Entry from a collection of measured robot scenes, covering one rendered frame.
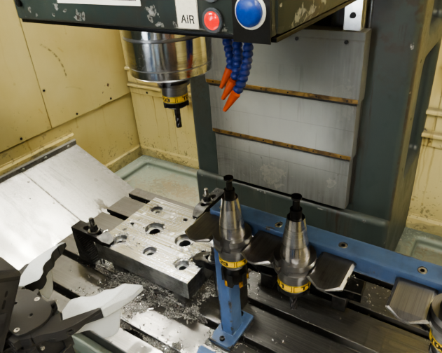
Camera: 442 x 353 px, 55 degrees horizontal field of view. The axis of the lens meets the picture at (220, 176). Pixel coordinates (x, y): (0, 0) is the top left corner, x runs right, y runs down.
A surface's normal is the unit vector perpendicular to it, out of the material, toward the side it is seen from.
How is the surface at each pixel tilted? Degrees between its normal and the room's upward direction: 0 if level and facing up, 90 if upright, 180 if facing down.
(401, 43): 90
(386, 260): 0
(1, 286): 92
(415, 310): 0
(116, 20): 90
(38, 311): 0
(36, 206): 24
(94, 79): 90
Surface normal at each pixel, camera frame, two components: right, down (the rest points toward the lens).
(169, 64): 0.07, 0.51
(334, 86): -0.55, 0.44
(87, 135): 0.84, 0.23
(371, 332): -0.07, -0.86
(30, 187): 0.28, -0.69
